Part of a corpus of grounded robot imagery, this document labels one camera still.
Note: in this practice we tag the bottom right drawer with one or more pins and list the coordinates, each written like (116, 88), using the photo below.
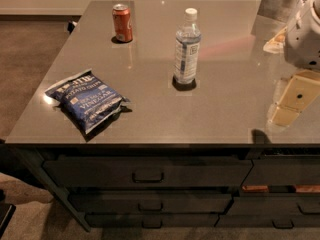
(282, 222)

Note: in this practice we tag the red coke can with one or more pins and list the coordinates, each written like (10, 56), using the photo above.
(122, 22)

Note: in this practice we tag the steel box on counter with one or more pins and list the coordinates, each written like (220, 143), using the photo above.
(270, 17)

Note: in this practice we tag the top left drawer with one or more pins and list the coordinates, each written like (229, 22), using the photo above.
(143, 172)

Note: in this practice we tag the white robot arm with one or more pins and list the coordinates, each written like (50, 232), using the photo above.
(299, 42)

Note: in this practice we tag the clear blue-label plastic bottle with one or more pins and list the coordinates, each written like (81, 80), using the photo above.
(187, 46)

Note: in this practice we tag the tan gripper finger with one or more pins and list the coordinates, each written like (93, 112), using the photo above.
(293, 96)

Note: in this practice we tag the middle right drawer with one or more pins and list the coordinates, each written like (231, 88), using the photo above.
(271, 206)

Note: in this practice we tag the bottom left drawer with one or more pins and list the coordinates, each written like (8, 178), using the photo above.
(151, 221)

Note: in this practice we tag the drawer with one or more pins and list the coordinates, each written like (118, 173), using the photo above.
(271, 206)
(140, 202)
(151, 221)
(284, 172)
(143, 172)
(282, 222)

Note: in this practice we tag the top right drawer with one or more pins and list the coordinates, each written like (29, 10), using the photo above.
(284, 172)

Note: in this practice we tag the black object at left edge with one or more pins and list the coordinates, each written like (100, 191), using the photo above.
(6, 212)

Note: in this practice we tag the middle left drawer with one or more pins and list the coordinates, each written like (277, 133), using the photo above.
(140, 202)

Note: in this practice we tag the blue potato chip bag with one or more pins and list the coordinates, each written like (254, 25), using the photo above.
(87, 98)

